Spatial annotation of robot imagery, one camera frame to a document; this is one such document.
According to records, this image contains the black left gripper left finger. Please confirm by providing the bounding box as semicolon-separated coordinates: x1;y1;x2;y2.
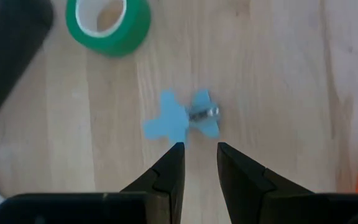
0;142;186;224

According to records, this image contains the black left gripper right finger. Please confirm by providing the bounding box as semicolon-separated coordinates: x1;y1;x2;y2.
216;142;358;224

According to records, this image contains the green tape roll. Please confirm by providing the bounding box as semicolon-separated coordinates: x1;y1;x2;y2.
65;0;152;58

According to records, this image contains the dark translucent plastic bin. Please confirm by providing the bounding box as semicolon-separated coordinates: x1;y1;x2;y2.
0;0;55;138

